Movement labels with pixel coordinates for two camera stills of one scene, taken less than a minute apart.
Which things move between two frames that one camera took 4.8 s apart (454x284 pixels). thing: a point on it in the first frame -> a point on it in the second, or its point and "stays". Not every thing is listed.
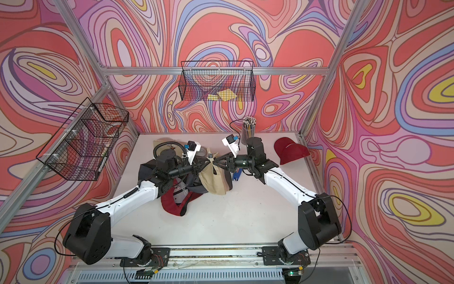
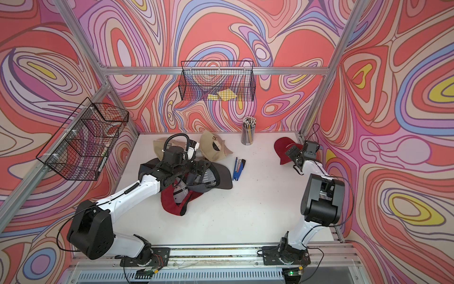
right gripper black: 229,162 -> 292,155
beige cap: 169,146 stays
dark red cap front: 176,199 stays
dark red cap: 288,149 stays
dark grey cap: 145,170 stays
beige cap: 216,180 -> 212,147
